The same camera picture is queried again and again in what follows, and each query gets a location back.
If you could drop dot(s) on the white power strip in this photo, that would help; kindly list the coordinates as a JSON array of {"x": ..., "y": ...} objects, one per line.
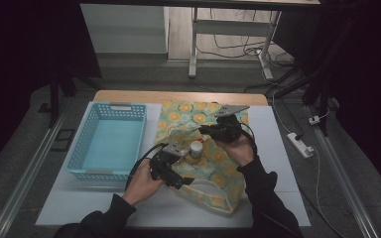
[{"x": 300, "y": 145}]

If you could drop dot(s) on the white table mat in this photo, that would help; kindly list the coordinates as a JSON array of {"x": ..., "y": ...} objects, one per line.
[{"x": 268, "y": 139}]

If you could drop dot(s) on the black floor plate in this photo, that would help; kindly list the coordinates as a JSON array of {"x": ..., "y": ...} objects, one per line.
[{"x": 63, "y": 140}]

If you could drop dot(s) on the pale grey cabinet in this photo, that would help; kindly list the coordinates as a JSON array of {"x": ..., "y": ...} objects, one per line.
[{"x": 125, "y": 29}]

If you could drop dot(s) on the black plug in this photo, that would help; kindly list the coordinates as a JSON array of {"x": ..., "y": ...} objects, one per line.
[{"x": 299, "y": 136}]

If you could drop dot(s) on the small white-lid jar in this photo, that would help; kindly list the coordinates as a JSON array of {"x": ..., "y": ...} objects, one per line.
[{"x": 196, "y": 148}]

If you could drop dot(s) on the aluminium floor rail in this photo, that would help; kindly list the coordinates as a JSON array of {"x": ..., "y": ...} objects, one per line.
[
  {"x": 26, "y": 175},
  {"x": 340, "y": 172}
]

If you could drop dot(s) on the black stand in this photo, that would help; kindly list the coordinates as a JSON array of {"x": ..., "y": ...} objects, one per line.
[
  {"x": 317, "y": 89},
  {"x": 54, "y": 99}
]

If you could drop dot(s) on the black curtain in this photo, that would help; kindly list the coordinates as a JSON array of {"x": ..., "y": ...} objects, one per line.
[
  {"x": 13, "y": 66},
  {"x": 370, "y": 82}
]

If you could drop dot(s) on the light blue plastic basket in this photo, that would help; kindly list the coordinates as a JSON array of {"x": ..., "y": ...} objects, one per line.
[{"x": 112, "y": 145}]

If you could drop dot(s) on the white desk frame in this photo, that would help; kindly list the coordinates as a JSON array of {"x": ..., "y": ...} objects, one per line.
[{"x": 231, "y": 28}]

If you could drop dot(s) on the person's right hand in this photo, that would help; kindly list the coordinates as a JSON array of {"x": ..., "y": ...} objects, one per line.
[{"x": 239, "y": 150}]

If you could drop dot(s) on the orange print cloth bag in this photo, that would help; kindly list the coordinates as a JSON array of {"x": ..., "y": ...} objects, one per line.
[{"x": 218, "y": 172}]

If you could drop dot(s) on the person's left hand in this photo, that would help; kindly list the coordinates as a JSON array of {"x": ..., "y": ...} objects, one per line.
[{"x": 142, "y": 185}]

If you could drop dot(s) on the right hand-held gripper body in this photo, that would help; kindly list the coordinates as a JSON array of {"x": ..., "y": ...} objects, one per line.
[{"x": 228, "y": 129}]

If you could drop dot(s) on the small white adapter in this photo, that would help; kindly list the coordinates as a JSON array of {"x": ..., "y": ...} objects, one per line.
[{"x": 314, "y": 120}]

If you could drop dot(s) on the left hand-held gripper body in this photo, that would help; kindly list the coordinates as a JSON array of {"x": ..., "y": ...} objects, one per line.
[{"x": 162, "y": 163}]

